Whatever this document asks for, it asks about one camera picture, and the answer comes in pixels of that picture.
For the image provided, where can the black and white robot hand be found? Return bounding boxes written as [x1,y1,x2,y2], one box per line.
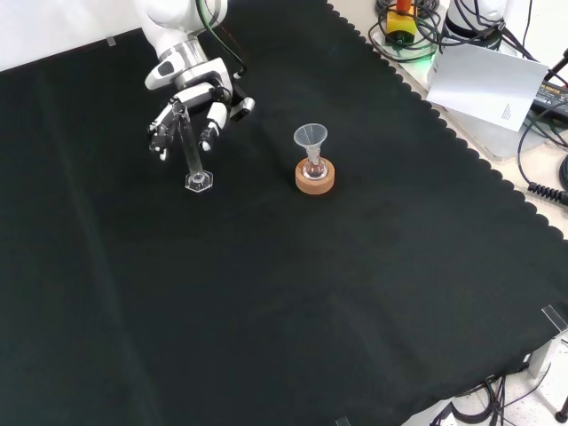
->
[145,57,234,163]

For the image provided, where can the clear graduated cylinder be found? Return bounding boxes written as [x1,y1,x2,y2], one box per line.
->
[170,99,216,193]

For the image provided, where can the clear plastic funnel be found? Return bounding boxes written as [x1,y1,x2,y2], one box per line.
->
[293,124,329,164]

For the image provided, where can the round-bottom glass flask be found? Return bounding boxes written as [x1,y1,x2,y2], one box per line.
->
[303,153,328,182]

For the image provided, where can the black cloth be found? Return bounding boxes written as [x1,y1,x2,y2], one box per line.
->
[0,0,568,426]

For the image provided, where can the yellow stop button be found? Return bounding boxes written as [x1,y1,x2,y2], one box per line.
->
[384,0,420,47]

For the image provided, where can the pale board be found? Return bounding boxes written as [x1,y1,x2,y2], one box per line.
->
[426,43,550,133]

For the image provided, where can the white box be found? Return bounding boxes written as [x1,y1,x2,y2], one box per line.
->
[428,57,548,162]

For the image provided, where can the black power adapter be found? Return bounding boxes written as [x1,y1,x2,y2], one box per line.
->
[530,82,568,121]

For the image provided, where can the black tripod leg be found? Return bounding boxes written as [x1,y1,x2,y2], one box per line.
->
[548,47,568,82]

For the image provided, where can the green and orange arm cable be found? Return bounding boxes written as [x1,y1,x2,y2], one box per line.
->
[196,0,249,82]

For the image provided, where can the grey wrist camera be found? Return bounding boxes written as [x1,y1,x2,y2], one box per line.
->
[228,86,257,122]

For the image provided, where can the cork ring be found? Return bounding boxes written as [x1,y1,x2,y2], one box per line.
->
[295,157,336,195]

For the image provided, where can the black coiled cable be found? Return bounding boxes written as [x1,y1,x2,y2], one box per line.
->
[517,119,568,204]

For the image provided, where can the black floor cable bundle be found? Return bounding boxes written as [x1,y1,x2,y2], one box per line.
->
[429,375,554,426]

